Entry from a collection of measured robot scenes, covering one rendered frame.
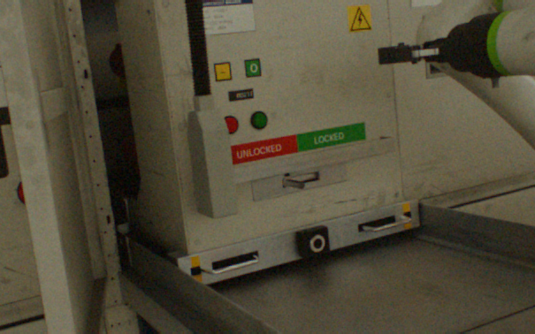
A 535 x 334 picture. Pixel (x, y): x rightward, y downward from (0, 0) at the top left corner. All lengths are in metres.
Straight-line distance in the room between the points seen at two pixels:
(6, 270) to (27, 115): 0.65
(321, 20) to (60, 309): 0.75
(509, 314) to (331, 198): 0.43
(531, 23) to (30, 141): 0.63
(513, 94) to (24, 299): 1.05
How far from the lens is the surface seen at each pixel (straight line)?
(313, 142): 1.29
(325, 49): 1.30
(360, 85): 1.35
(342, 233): 1.34
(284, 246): 1.27
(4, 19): 0.77
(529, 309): 1.08
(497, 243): 1.31
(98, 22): 2.21
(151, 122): 1.25
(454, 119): 1.84
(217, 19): 1.20
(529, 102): 1.45
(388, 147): 1.34
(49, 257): 0.79
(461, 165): 1.87
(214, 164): 1.07
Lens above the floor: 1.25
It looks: 9 degrees down
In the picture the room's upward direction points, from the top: 7 degrees counter-clockwise
